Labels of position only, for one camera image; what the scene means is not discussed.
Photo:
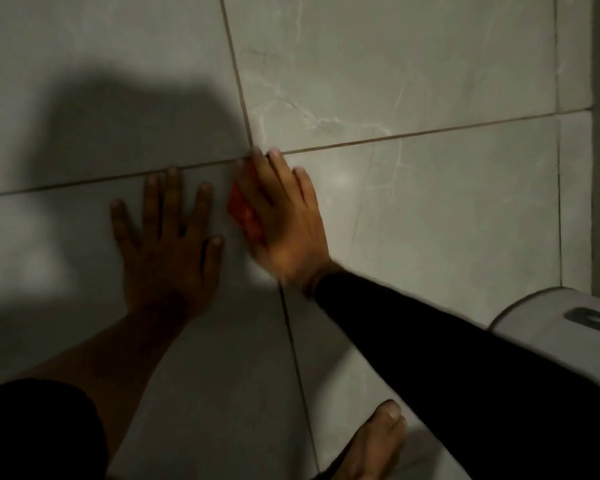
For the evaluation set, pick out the person's right hand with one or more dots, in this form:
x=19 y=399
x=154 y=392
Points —
x=290 y=234

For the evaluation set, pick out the person's left hand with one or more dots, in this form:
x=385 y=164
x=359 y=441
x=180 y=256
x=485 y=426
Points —
x=165 y=274

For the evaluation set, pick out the person's right little finger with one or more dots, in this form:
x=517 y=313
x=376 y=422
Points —
x=307 y=189

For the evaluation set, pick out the person's left thumb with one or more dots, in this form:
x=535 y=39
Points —
x=212 y=262

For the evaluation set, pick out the person's left middle finger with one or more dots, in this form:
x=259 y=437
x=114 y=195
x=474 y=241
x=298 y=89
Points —
x=172 y=197

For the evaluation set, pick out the person's left little finger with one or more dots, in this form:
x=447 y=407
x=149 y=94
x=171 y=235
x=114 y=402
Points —
x=124 y=222

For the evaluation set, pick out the person's right middle finger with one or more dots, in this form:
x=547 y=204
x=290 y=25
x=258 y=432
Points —
x=266 y=177

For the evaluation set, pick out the red scrubbing sponge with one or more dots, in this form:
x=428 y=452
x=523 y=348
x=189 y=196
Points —
x=240 y=210

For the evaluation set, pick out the person's right forearm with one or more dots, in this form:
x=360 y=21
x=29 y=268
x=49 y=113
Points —
x=455 y=374

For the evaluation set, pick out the person's left forearm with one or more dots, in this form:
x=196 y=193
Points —
x=105 y=374

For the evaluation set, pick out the person's bare foot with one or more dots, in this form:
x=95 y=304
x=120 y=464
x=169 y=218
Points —
x=372 y=444

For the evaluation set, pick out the white toilet tank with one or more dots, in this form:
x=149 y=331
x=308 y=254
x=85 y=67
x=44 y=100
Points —
x=555 y=339

